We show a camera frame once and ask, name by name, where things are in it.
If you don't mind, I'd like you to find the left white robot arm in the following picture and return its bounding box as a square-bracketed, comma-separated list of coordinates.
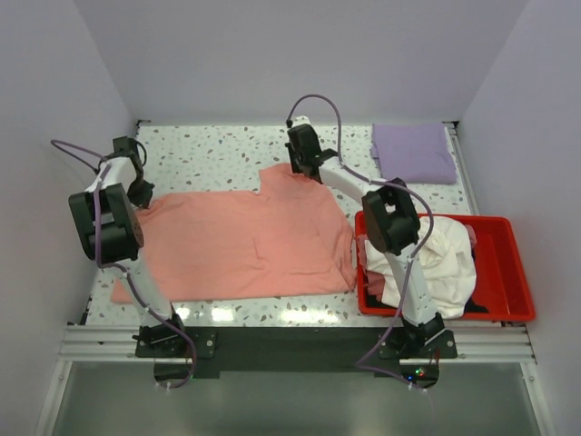
[68, 136, 188, 356]

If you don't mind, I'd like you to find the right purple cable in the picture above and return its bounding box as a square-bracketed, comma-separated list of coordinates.
[285, 94, 439, 381]

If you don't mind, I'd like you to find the red plastic bin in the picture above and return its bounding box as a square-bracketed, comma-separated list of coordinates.
[355, 213, 535, 322]

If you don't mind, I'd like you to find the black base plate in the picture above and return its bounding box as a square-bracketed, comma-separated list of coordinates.
[133, 325, 458, 383]

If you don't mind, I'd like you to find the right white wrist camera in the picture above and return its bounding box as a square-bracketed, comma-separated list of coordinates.
[291, 115, 311, 128]

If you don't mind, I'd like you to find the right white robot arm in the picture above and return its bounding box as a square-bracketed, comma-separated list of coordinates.
[286, 117, 445, 357]

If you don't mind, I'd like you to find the folded purple t shirt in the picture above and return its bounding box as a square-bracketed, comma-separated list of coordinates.
[370, 123, 457, 185]

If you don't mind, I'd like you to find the white t shirt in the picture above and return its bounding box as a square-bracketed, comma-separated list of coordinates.
[365, 215, 480, 322]

